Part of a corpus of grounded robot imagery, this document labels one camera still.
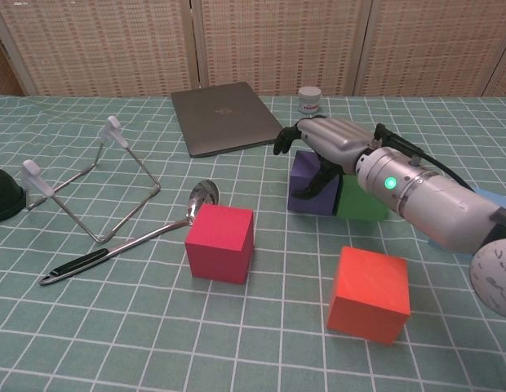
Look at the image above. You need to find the small white jar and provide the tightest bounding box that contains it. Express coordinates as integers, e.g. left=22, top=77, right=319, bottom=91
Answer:
left=297, top=86, right=322, bottom=115

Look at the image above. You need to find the green checked tablecloth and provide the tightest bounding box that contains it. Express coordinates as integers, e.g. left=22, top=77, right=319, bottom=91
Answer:
left=0, top=94, right=506, bottom=392

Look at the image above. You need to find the light blue cube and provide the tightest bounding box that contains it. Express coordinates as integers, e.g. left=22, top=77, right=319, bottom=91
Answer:
left=427, top=185, right=506, bottom=261

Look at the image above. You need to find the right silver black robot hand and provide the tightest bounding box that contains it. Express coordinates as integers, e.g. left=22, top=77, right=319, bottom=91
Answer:
left=272, top=116, right=384, bottom=201

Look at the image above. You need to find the metal wire stand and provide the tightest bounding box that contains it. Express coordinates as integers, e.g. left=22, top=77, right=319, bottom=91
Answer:
left=22, top=115, right=162, bottom=245

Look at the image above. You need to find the closed grey laptop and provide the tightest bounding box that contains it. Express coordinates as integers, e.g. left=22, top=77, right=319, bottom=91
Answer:
left=170, top=81, right=289, bottom=159

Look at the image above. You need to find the purple cube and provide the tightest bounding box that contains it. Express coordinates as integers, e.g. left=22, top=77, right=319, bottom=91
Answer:
left=287, top=149, right=344, bottom=216

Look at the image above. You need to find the pink cube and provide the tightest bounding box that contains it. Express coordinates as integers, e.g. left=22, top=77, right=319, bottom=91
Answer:
left=184, top=203, right=255, bottom=285

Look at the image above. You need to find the green cube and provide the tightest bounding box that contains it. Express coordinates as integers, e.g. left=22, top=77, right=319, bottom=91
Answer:
left=335, top=174, right=391, bottom=222

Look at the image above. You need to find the black round lid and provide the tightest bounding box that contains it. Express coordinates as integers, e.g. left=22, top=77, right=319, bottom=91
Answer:
left=0, top=165, right=26, bottom=225

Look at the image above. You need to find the steel ladle with black handle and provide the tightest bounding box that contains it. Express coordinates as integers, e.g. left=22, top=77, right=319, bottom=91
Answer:
left=38, top=179, right=220, bottom=287

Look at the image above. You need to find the orange cube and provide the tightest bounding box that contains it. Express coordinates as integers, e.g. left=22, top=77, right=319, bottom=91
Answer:
left=326, top=246, right=412, bottom=346

